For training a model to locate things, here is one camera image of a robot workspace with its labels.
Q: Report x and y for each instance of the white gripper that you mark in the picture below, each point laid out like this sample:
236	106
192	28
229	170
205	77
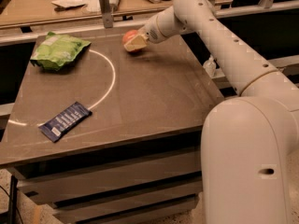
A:
151	34

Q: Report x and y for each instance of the red apple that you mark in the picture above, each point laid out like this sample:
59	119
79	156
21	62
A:
128	36

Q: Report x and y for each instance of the green chip bag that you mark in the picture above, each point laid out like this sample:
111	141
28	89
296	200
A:
56	51

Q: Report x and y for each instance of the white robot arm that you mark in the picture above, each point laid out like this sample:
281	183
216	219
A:
245	140

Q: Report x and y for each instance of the blue snack bar wrapper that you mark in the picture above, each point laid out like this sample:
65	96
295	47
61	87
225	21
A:
66	120

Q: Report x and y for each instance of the white paper sheets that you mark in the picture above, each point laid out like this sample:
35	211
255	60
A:
91	5

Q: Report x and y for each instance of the grey metal post bracket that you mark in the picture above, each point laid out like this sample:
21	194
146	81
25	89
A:
106	13

